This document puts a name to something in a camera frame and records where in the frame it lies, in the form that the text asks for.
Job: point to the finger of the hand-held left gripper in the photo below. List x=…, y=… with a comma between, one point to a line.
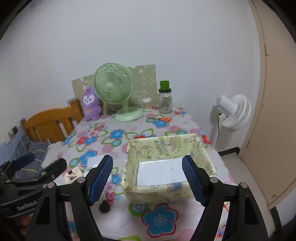
x=56, y=165
x=23, y=160

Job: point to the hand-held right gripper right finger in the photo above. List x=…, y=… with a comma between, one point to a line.
x=193, y=180

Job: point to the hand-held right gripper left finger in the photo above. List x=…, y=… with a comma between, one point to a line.
x=101, y=179

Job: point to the white box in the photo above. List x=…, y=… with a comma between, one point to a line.
x=93, y=162

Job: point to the small black round object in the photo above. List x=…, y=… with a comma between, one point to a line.
x=104, y=206

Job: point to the yellow printed storage box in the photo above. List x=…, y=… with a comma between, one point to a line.
x=157, y=148

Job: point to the grey plaid quilt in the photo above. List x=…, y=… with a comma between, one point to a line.
x=34, y=150

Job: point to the wooden bed headboard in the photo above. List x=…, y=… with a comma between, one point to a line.
x=48, y=120

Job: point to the floral tablecloth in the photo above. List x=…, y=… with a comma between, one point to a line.
x=129, y=129

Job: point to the purple plush toy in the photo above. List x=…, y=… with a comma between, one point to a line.
x=91, y=104

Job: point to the white standing fan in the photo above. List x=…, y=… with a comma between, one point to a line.
x=235, y=111

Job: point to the cotton swab container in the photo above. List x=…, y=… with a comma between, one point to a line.
x=147, y=104

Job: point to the green desk fan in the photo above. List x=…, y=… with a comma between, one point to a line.
x=108, y=87

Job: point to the green printed cardboard panel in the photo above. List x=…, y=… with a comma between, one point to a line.
x=145, y=78

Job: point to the beige wardrobe door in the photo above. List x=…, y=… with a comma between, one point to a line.
x=277, y=104

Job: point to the wall socket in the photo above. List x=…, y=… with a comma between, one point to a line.
x=14, y=130

